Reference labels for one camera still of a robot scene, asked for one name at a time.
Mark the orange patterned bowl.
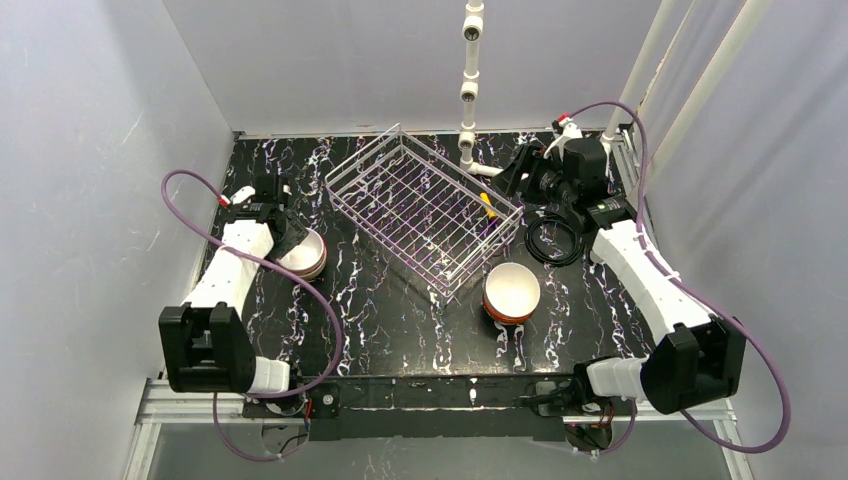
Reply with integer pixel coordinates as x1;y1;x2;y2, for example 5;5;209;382
276;228;328;282

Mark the white wire dish rack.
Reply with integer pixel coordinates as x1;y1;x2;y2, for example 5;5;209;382
324;124;524;304

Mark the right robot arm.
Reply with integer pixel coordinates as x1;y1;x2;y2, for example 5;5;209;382
492;138;746;414

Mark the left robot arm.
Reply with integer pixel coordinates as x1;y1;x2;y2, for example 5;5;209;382
158;174;308;396

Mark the yellow black tool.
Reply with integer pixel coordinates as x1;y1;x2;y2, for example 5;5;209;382
479;192;498;221

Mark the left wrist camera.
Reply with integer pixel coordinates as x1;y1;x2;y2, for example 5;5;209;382
218;186;256;208

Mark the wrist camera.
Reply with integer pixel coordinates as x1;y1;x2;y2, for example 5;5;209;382
543;113;583;159
218;186;256;208

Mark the coiled black cable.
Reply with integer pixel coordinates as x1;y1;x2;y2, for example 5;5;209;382
523;210;587;269

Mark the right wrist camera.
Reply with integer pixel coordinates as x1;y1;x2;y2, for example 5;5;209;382
543;113;583;159

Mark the white PVC pipe frame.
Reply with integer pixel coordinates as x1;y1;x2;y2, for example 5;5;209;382
458;1;772;177

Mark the aluminium front rail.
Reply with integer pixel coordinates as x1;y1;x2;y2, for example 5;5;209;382
135;377;738;427

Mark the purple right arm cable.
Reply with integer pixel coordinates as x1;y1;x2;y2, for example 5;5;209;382
566;100;792;458

